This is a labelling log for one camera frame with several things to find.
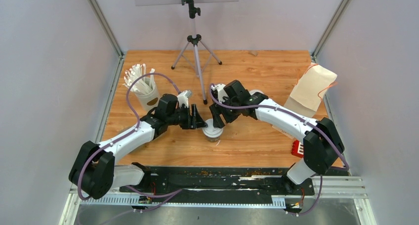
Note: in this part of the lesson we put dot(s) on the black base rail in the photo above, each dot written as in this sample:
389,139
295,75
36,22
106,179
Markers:
221,185

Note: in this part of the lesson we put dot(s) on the white straw holder cup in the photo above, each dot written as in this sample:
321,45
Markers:
147,93

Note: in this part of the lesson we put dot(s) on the black coffee cup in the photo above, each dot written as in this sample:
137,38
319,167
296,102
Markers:
213,139

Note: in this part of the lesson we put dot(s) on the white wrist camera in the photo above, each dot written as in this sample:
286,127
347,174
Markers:
219,92
183,98

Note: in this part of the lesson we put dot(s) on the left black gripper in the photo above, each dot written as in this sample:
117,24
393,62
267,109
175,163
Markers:
199,122

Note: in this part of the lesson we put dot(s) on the red grid block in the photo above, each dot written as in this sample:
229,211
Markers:
297,149

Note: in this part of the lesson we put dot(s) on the white plastic cup lid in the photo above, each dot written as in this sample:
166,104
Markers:
212,132

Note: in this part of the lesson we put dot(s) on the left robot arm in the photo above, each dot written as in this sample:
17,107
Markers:
95,170

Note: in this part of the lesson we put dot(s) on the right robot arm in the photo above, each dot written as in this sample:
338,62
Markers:
321,142

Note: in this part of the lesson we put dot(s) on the kraft paper takeout bag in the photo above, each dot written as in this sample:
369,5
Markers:
308,93

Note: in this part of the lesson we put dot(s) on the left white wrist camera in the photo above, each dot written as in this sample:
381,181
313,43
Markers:
183,98

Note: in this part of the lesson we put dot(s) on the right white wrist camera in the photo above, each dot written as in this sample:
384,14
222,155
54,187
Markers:
219,92

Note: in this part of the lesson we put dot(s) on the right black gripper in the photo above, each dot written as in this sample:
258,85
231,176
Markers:
216,109

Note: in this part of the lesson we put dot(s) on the silver tripod stand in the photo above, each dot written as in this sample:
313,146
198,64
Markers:
195,39

